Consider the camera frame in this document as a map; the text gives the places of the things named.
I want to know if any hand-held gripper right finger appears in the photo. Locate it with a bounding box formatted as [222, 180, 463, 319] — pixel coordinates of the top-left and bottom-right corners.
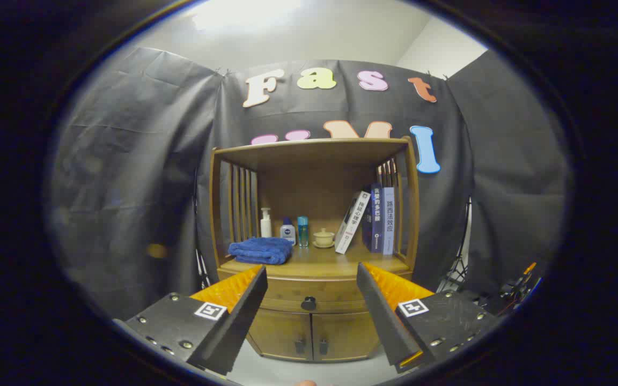
[356, 262, 503, 374]

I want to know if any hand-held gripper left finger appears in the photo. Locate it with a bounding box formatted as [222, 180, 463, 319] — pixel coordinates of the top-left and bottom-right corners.
[113, 264, 268, 376]

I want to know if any wooden drawer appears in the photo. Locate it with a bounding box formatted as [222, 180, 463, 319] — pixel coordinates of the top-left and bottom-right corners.
[218, 268, 414, 314]

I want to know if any wooden cabinet door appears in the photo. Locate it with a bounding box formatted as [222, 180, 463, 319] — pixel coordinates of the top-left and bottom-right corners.
[246, 310, 313, 361]
[312, 311, 380, 362]

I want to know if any wooden countertop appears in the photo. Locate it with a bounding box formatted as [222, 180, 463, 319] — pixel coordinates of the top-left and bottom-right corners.
[219, 244, 411, 279]

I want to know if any wooden cabinet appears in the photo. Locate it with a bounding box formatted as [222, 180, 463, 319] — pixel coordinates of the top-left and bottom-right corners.
[210, 137, 420, 362]

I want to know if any metal backdrop stand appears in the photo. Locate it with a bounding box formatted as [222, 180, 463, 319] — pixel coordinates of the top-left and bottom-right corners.
[195, 247, 212, 290]
[437, 198, 473, 293]

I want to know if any blue folded towel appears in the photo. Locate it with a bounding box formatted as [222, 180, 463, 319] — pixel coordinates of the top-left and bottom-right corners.
[228, 237, 293, 265]

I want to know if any lavender book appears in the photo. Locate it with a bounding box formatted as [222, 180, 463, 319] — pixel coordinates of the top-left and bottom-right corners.
[382, 187, 396, 256]

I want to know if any beige lidded teacup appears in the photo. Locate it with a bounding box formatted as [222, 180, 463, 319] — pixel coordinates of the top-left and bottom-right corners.
[312, 228, 336, 249]

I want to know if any dark blue book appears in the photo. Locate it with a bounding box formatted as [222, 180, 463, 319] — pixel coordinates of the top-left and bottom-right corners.
[362, 185, 385, 254]

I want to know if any white book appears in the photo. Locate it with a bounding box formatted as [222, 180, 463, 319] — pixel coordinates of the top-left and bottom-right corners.
[335, 191, 371, 255]

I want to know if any black equipment with orange parts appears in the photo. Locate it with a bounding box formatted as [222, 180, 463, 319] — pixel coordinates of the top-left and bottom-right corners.
[497, 262, 543, 314]

